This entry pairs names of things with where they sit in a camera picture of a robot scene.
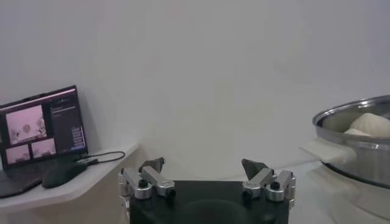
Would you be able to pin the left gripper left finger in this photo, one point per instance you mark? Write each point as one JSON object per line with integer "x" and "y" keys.
{"x": 157, "y": 179}

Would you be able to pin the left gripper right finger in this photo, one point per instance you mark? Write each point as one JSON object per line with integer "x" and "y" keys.
{"x": 260, "y": 179}

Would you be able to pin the white steamed baozi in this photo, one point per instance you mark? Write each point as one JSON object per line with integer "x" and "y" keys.
{"x": 373, "y": 124}
{"x": 355, "y": 132}

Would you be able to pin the stainless steel steamer basket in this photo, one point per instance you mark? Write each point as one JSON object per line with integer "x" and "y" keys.
{"x": 368, "y": 158}

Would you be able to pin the white side desk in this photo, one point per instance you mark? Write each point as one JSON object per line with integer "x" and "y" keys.
{"x": 91, "y": 182}

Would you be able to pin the cream electric cooking pot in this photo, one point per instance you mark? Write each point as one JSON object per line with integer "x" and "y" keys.
{"x": 359, "y": 201}

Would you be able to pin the black laptop with dark screen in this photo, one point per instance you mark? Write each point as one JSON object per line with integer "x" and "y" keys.
{"x": 64, "y": 121}

